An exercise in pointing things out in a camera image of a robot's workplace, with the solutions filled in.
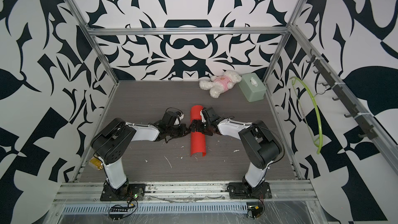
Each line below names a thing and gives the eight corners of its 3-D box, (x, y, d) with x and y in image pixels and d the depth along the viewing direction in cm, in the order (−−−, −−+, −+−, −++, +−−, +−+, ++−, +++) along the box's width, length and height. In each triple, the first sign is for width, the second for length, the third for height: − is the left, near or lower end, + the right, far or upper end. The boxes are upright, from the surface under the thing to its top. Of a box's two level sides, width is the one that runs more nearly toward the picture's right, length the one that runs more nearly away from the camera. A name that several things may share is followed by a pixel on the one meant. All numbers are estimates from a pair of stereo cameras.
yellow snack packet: (93, 163, 84) (88, 160, 81) (98, 158, 85) (93, 155, 82) (101, 171, 82) (96, 168, 78) (105, 166, 83) (101, 163, 79)
